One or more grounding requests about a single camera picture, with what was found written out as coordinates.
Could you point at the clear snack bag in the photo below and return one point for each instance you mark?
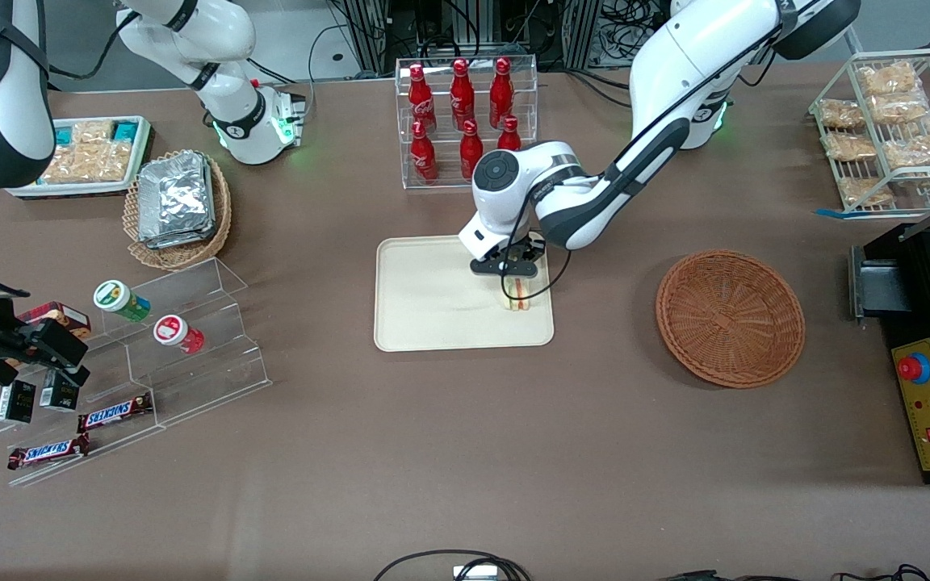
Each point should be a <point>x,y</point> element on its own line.
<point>840,113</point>
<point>917,151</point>
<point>886,78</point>
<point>899,107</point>
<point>850,146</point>
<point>865,191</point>

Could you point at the black control box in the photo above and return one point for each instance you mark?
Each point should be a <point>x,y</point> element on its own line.
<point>929,307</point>

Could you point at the grey metal box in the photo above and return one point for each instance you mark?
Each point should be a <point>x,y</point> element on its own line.
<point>881,282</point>

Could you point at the beige plastic tray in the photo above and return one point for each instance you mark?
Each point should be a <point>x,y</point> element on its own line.
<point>433,298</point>

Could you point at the triangle sandwich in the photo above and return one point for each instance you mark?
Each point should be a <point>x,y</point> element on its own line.
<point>517,294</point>

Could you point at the Snickers chocolate bar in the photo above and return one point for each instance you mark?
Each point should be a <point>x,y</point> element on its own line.
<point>114,413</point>
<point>49,452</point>

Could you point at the red brown box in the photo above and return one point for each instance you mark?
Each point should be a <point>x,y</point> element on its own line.
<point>61,315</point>

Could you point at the oval light wicker basket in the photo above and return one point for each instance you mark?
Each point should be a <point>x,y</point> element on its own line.
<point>182,257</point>

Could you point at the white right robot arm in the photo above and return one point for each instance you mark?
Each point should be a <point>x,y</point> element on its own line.
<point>231,113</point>

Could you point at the red capped can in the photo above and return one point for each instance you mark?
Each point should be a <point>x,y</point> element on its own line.
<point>177,333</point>

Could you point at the green capped can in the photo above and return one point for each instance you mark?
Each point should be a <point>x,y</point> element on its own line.
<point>119,298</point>

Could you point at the teal snack packet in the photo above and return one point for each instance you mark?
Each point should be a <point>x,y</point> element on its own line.
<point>126,130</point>
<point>64,133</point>

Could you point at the red cola bottle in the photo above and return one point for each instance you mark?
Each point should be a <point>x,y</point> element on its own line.
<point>509,133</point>
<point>421,97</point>
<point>501,90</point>
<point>462,93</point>
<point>471,149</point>
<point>424,157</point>

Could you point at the clear acrylic bottle rack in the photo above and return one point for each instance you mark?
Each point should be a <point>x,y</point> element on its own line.
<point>441,173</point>

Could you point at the white snack tray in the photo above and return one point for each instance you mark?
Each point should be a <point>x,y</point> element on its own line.
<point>25,190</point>

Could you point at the clear acrylic step stand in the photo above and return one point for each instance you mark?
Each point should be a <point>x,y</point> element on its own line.
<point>215,355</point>
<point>69,468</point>

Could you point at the aluminium frame structure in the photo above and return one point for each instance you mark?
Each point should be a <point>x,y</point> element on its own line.
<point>425,28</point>

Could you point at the blue tape strip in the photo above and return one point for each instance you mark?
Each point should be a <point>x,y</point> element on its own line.
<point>830,213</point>

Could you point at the clear cracker bag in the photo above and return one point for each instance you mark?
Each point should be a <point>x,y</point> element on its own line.
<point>85,163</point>
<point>92,131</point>

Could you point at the small black box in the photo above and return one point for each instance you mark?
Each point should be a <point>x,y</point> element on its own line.
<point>16,401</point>
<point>59,393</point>

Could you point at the round brown wicker basket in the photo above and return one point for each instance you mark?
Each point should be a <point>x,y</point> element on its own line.
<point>730,319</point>

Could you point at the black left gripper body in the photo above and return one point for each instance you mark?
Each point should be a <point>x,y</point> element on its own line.
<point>531,247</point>

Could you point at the brown table mat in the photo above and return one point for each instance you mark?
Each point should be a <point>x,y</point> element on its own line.
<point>465,452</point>

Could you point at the silver foil bag stack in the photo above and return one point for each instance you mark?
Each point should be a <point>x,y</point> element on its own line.
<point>176,202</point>

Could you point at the red emergency stop button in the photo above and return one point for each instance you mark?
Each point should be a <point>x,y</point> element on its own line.
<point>914,368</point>

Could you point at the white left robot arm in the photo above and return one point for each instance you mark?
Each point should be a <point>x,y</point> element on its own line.
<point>659,81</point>

